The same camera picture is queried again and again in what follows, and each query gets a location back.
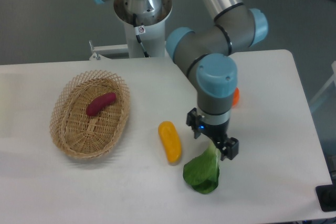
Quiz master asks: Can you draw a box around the yellow squash toy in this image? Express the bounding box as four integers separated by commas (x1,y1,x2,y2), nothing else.
158,121,182,163

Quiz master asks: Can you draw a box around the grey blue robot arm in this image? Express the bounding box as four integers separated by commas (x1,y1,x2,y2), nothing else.
94,0,268,159

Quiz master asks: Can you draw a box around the orange mandarin toy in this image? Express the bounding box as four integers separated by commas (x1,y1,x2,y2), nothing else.
232,88,240,106

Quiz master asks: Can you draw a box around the white frame right edge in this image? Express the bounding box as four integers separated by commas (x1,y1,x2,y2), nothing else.
309,61,335,114

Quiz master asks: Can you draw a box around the green bok choy leaf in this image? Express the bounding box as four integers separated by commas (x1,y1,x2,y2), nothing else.
183,142,221,195

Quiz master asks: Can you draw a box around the purple sweet potato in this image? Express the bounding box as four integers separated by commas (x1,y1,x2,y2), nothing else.
86,92,117,116

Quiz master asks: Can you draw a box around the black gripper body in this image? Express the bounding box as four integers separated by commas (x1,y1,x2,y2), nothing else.
186,108,231,148

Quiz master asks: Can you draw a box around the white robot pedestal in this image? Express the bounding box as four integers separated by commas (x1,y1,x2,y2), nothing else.
113,0,172,58

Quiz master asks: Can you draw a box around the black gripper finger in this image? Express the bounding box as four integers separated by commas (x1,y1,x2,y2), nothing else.
215,137,239,161

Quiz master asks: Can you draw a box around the black box at table edge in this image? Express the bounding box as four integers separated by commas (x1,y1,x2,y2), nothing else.
316,185,335,212

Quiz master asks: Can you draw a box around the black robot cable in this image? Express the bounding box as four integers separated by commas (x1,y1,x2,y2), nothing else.
132,13,151,58

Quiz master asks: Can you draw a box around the white metal base frame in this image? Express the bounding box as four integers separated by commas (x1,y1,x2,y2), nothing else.
89,40,129,60

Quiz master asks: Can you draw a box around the woven wicker basket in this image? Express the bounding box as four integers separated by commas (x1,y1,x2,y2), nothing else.
50,70,130,159

